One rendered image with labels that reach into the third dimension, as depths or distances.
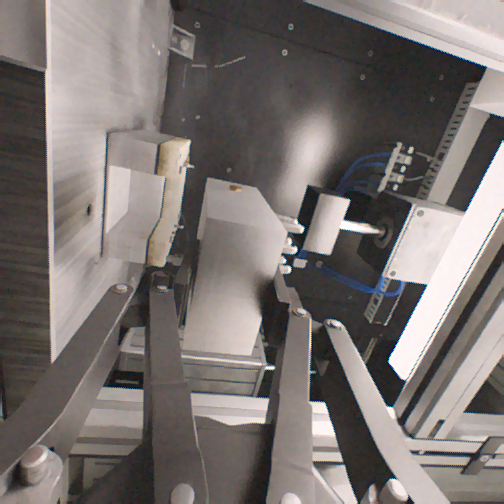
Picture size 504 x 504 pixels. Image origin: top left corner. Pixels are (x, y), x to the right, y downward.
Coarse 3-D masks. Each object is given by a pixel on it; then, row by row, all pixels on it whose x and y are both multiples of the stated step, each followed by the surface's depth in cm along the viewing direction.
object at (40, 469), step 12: (24, 456) 7; (36, 456) 7; (48, 456) 8; (24, 468) 7; (36, 468) 7; (48, 468) 8; (60, 468) 8; (24, 480) 7; (36, 480) 7; (48, 480) 8; (60, 480) 8; (12, 492) 7; (24, 492) 7; (36, 492) 7; (48, 492) 7; (60, 492) 8
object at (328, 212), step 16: (320, 192) 41; (336, 192) 45; (304, 208) 47; (320, 208) 41; (336, 208) 41; (304, 224) 48; (320, 224) 42; (336, 224) 42; (352, 224) 45; (368, 224) 46; (304, 240) 43; (320, 240) 43
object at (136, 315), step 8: (176, 272) 19; (136, 296) 15; (144, 296) 15; (136, 304) 15; (144, 304) 15; (128, 312) 15; (136, 312) 15; (144, 312) 15; (128, 320) 15; (136, 320) 15; (144, 320) 15
